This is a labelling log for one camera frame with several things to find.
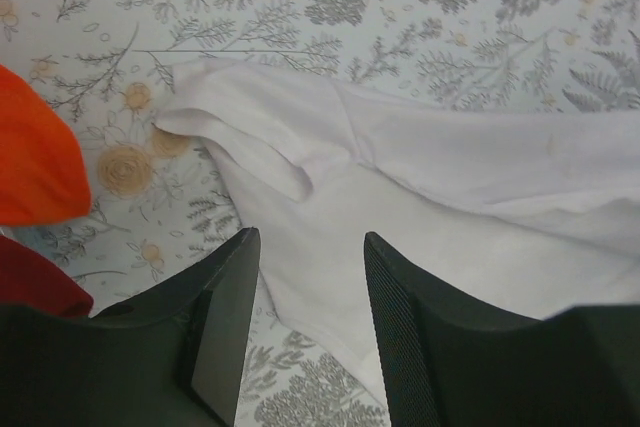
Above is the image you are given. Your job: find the orange t shirt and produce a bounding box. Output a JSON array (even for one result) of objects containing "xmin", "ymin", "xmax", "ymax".
[{"xmin": 1, "ymin": 67, "xmax": 92, "ymax": 227}]

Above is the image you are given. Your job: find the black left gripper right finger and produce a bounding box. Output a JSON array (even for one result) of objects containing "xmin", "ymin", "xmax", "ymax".
[{"xmin": 363, "ymin": 232, "xmax": 639, "ymax": 427}]

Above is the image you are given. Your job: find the red t shirt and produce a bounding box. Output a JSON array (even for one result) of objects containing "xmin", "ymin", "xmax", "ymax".
[{"xmin": 0, "ymin": 236, "xmax": 94, "ymax": 318}]

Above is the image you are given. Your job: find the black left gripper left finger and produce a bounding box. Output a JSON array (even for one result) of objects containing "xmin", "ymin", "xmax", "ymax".
[{"xmin": 1, "ymin": 228, "xmax": 261, "ymax": 426}]

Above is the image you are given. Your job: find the white t shirt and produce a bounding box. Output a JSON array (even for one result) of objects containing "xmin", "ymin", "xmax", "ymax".
[{"xmin": 156, "ymin": 58, "xmax": 639, "ymax": 402}]

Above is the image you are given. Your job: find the floral patterned table mat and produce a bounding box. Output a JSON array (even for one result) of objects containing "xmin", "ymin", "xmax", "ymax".
[{"xmin": 0, "ymin": 0, "xmax": 640, "ymax": 427}]

